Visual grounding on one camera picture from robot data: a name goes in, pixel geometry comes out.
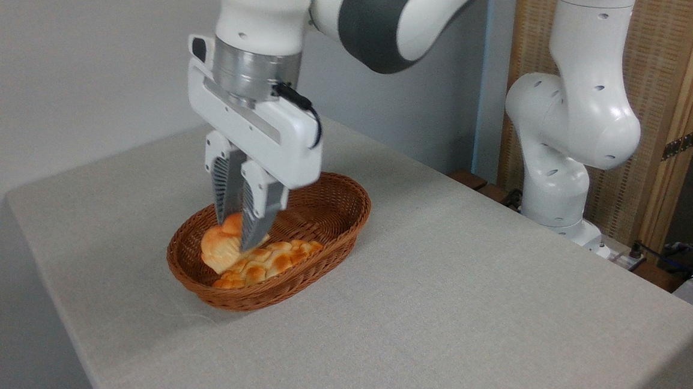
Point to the brown wicker oval basket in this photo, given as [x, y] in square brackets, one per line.
[327, 208]

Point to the brown wooden platform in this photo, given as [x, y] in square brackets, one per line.
[473, 181]

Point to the black metal hinge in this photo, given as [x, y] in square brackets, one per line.
[680, 144]

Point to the small round bread roll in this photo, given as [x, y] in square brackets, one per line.
[220, 247]

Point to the long braided bread loaf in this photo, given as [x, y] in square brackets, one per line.
[273, 262]

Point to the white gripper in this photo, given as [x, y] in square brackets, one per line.
[272, 136]

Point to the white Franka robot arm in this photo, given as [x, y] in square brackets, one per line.
[580, 112]

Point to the grey tablecloth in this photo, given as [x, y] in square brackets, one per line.
[448, 297]

